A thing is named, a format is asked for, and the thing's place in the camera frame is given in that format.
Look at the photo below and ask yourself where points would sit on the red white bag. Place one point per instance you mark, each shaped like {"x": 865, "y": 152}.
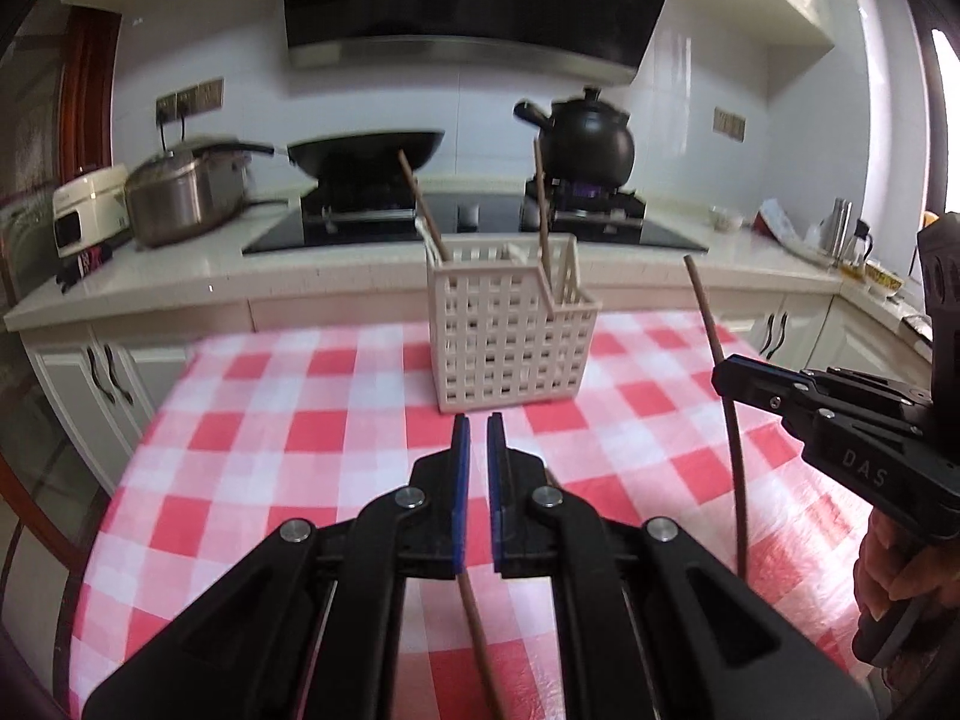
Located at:
{"x": 780, "y": 229}

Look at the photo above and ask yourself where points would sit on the yellow patterned bowl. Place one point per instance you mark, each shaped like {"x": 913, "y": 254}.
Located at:
{"x": 883, "y": 279}

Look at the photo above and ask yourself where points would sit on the black pink packet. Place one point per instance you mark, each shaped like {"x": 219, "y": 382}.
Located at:
{"x": 84, "y": 266}

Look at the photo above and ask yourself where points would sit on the bronze wall socket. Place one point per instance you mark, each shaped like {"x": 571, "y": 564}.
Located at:
{"x": 187, "y": 100}
{"x": 166, "y": 108}
{"x": 211, "y": 93}

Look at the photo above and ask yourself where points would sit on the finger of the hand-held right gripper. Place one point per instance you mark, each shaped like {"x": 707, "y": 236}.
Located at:
{"x": 757, "y": 397}
{"x": 862, "y": 394}

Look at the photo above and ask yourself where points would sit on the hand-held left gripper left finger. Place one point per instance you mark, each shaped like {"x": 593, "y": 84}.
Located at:
{"x": 461, "y": 495}

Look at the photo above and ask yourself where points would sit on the steel thermos bottle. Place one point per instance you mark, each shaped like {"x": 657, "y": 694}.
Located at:
{"x": 835, "y": 225}

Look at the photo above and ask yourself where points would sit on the white plastic utensil basket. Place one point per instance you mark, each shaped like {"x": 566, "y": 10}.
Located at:
{"x": 495, "y": 345}

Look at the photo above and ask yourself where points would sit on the glass oil bottle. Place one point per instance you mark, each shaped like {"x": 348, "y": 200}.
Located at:
{"x": 859, "y": 251}

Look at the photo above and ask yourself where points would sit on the small white rice cooker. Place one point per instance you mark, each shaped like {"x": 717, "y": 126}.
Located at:
{"x": 86, "y": 214}

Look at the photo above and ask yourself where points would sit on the black glass gas cooktop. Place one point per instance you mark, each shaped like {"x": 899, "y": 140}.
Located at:
{"x": 495, "y": 214}

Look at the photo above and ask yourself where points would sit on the wooden framed glass door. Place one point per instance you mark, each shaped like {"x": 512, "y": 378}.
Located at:
{"x": 82, "y": 90}

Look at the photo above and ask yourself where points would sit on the stainless steel rice cooker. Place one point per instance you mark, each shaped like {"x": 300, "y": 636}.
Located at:
{"x": 180, "y": 199}

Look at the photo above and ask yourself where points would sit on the white upper wall cabinets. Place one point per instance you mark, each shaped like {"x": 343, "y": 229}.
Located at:
{"x": 765, "y": 7}

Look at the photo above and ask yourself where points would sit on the black wok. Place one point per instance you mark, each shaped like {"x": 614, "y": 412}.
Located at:
{"x": 367, "y": 154}

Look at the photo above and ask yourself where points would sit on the red white checked tablecloth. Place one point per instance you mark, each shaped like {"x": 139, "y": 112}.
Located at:
{"x": 300, "y": 427}

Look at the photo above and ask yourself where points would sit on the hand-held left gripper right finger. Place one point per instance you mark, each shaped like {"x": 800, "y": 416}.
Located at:
{"x": 495, "y": 495}

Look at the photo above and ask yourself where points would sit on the bronze wall switch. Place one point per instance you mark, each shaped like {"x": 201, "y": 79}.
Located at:
{"x": 729, "y": 124}

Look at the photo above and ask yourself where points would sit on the person's right hand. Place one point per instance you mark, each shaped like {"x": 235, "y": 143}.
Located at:
{"x": 885, "y": 570}

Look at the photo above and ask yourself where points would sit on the small white patterned cup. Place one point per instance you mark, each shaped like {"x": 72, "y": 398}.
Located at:
{"x": 725, "y": 217}

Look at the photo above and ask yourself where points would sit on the black clay pot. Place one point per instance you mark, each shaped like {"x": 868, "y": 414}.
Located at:
{"x": 592, "y": 146}

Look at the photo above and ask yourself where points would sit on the window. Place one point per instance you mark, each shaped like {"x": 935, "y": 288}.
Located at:
{"x": 943, "y": 127}

